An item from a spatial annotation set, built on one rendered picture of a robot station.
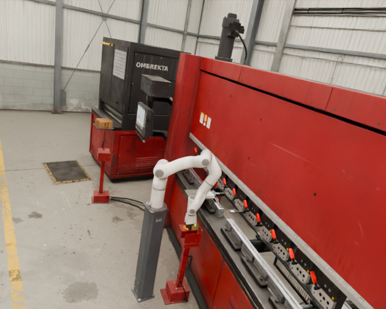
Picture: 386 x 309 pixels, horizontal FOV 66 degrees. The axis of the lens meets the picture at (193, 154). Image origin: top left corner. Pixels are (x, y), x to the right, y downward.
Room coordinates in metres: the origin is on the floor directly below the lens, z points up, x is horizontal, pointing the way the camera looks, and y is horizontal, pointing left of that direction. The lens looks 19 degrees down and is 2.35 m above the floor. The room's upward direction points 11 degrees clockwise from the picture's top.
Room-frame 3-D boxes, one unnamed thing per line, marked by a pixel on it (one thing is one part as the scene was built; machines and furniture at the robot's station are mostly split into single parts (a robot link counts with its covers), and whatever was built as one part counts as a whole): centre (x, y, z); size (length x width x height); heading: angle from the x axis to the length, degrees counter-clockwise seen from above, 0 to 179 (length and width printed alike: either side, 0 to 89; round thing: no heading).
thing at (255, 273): (1.86, -0.60, 0.89); 0.30 x 0.05 x 0.03; 22
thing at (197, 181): (3.32, -0.06, 0.92); 0.50 x 0.06 x 0.10; 22
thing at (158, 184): (2.38, 0.24, 1.30); 0.19 x 0.12 x 0.24; 179
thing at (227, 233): (2.23, -0.45, 0.89); 0.30 x 0.05 x 0.03; 22
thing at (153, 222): (2.35, 0.24, 0.50); 0.18 x 0.18 x 1.00; 37
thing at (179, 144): (3.78, -0.06, 1.15); 0.85 x 0.25 x 2.30; 112
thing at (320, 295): (1.35, -0.87, 1.26); 0.15 x 0.09 x 0.17; 22
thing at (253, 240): (2.40, -0.85, 0.81); 0.64 x 0.08 x 0.14; 112
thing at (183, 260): (2.41, -0.10, 0.39); 0.05 x 0.05 x 0.54; 24
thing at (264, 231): (1.91, -0.64, 1.26); 0.15 x 0.09 x 0.17; 22
